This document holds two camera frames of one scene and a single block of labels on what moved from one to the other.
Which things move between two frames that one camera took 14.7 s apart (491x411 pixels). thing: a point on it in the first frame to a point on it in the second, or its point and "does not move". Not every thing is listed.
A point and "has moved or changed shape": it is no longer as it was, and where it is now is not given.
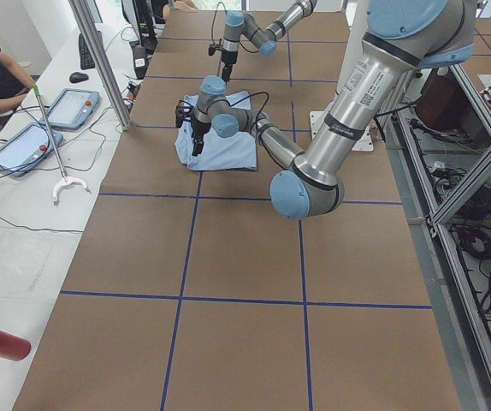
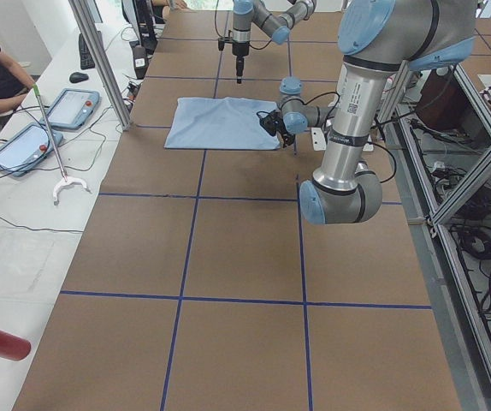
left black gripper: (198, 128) to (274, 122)
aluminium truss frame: (457, 169) does not move
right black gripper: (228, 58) to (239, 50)
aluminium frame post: (103, 61) does not move
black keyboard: (86, 59) does not move
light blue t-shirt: (236, 152) has moved or changed shape
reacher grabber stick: (66, 180) does not move
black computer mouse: (78, 77) does not move
